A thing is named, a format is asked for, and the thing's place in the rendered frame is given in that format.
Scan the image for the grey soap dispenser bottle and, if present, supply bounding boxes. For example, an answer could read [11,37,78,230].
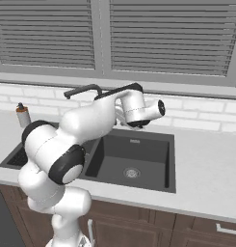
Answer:
[15,101,32,129]

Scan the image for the brown cabinet door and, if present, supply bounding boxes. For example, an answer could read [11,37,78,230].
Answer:
[78,215,173,247]
[0,183,56,247]

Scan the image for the silver cabinet door handle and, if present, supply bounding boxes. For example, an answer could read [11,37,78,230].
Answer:
[87,218,96,247]

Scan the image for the dark grey dishwasher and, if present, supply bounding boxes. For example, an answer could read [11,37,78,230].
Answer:
[0,182,26,247]

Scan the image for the black sink faucet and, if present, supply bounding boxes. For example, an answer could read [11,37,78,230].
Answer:
[63,83,104,101]

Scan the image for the dark grey sink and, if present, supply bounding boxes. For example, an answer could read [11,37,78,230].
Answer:
[0,121,177,194]

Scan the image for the brown drawer front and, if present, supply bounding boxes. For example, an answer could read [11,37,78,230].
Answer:
[170,213,236,247]

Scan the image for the silver drawer handle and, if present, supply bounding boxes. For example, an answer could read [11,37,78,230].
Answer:
[215,223,236,236]

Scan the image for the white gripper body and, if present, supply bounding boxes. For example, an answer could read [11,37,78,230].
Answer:
[114,106,144,130]

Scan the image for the grey window blind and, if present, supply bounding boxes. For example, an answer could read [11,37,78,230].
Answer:
[108,0,236,78]
[0,0,96,70]

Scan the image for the brown sink front panel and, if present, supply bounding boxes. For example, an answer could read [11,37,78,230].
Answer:
[89,199,177,226]

